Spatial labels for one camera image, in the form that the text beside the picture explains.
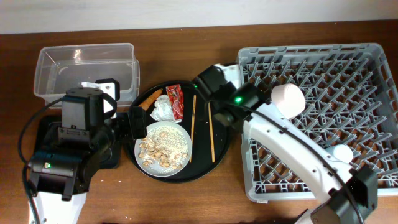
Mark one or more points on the black round tray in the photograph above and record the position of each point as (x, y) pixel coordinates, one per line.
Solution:
(201, 163)

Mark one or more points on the orange carrot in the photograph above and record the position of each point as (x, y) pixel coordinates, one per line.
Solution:
(150, 100)

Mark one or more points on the red snack wrapper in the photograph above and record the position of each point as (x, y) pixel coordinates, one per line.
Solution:
(175, 95)

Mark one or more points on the crumpled white napkin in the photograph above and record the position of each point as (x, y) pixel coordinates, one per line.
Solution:
(163, 110)

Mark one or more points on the grey plate with food scraps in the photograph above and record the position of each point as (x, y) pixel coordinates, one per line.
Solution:
(165, 151)

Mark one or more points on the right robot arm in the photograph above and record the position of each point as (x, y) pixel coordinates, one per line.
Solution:
(345, 195)

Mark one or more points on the blue plastic cup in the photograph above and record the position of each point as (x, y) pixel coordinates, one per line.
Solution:
(341, 152)

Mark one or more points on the grey dishwasher rack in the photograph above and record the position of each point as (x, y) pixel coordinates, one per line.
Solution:
(351, 98)

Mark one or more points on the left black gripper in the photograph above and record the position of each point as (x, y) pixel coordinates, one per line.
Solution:
(129, 132)

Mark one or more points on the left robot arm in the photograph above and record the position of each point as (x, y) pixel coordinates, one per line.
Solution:
(57, 177)

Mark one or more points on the black rectangular tray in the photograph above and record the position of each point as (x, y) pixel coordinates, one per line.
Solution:
(113, 155)

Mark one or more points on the clear plastic bin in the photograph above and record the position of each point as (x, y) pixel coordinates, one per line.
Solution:
(61, 68)

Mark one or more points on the wooden chopstick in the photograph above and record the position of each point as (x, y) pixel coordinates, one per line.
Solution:
(211, 133)
(193, 124)

